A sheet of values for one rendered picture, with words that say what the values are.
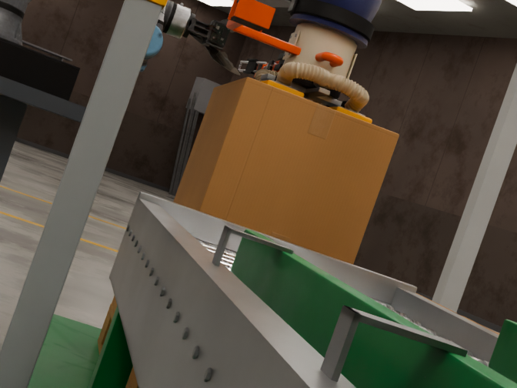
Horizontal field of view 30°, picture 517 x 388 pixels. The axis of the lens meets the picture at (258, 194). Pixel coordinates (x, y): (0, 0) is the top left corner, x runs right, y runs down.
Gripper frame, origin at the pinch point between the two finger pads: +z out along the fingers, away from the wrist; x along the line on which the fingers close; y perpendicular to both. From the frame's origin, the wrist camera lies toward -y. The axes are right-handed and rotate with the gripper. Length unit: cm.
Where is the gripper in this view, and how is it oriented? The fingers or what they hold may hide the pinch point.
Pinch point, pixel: (249, 51)
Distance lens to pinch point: 284.2
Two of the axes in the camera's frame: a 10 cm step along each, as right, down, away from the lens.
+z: 9.1, 3.4, 2.3
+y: 2.1, 0.8, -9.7
